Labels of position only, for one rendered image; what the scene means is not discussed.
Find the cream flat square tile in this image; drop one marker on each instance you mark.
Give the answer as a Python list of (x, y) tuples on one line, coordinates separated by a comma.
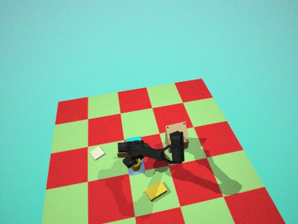
[(97, 153)]

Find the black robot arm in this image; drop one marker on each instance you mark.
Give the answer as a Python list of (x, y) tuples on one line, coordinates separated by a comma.
[(136, 148)]

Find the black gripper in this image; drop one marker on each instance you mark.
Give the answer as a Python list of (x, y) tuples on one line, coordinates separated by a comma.
[(130, 161)]

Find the yellow cup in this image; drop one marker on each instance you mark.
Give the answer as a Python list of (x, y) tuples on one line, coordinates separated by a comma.
[(137, 166)]

